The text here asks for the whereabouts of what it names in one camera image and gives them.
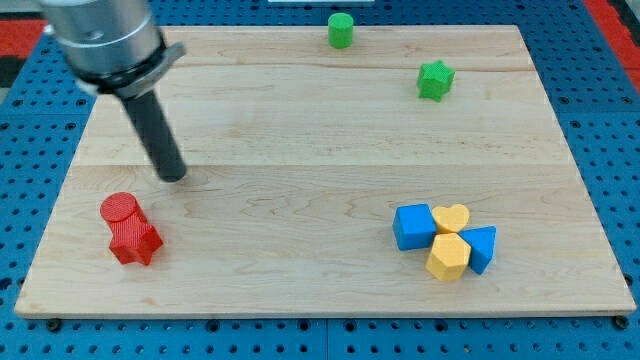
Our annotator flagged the wooden board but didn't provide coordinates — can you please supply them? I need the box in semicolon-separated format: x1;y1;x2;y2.
15;25;636;319

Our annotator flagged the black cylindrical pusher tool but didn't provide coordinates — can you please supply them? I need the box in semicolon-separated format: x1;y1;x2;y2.
123;91;186;183

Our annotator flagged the red cylinder block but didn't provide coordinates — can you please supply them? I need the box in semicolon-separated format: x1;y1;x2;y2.
99;192;140;235

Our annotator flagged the blue triangle block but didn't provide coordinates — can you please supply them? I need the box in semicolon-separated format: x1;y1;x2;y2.
459;226;497;275

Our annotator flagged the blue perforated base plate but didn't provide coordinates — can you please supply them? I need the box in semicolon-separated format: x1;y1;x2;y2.
1;0;639;359

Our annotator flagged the green star block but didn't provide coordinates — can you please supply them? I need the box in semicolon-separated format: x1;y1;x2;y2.
416;60;456;102

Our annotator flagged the green cylinder block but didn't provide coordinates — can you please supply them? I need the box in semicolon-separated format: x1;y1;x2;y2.
327;13;354;49

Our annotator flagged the yellow hexagon block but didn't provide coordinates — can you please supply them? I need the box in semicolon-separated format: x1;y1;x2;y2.
425;233;471;281

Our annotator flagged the red star block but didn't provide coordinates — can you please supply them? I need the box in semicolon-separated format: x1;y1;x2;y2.
109;214;164;266

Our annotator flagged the yellow heart block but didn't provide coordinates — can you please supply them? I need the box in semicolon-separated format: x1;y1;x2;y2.
432;204;470;234

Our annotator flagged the blue cube block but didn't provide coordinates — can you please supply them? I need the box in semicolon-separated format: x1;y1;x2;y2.
392;203;437;251

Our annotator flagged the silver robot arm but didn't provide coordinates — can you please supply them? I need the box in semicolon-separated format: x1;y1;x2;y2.
38;0;187;183

